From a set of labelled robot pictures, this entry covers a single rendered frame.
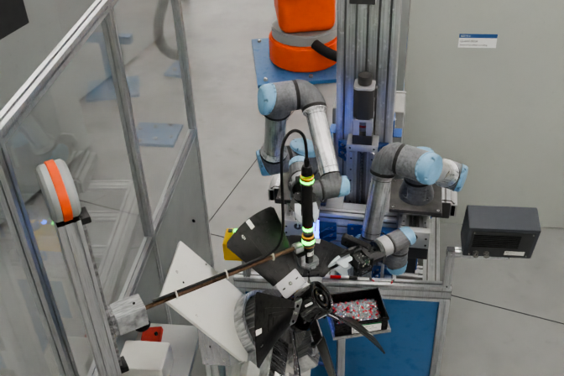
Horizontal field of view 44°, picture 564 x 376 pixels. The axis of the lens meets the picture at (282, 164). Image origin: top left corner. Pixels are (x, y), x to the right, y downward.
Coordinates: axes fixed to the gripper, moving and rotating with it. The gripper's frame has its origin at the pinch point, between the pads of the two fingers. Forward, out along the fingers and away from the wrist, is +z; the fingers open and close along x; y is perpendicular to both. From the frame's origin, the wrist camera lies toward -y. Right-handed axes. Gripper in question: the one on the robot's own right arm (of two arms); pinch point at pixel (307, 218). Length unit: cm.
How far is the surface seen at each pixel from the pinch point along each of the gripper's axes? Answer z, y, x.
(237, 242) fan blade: -0.6, 8.5, 23.0
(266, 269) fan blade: 2.6, 18.3, 14.3
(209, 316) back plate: 12.8, 27.8, 33.9
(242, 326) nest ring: 11.8, 34.7, 23.4
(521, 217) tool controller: -22, 25, -81
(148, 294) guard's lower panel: -41, 68, 65
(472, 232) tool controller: -20, 29, -63
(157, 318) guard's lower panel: -45, 87, 64
